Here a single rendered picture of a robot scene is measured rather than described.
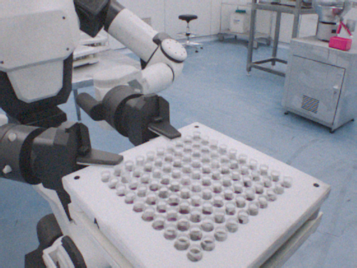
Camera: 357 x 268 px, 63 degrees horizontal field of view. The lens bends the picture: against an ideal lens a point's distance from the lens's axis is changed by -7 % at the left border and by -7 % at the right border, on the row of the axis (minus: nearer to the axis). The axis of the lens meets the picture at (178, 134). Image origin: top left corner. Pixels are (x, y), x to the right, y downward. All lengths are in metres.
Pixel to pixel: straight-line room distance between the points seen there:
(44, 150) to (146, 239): 0.20
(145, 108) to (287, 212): 0.27
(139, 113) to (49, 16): 0.40
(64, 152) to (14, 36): 0.42
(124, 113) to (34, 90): 0.34
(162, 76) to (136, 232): 0.53
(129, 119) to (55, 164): 0.17
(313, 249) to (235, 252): 1.52
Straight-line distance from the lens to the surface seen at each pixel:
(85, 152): 0.43
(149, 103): 0.50
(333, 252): 1.85
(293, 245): 0.39
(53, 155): 0.44
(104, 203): 0.36
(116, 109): 0.56
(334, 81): 2.89
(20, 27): 0.78
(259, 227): 0.33
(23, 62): 0.79
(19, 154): 0.47
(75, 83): 1.41
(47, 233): 1.38
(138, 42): 0.89
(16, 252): 1.86
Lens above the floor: 1.27
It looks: 28 degrees down
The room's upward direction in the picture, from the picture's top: straight up
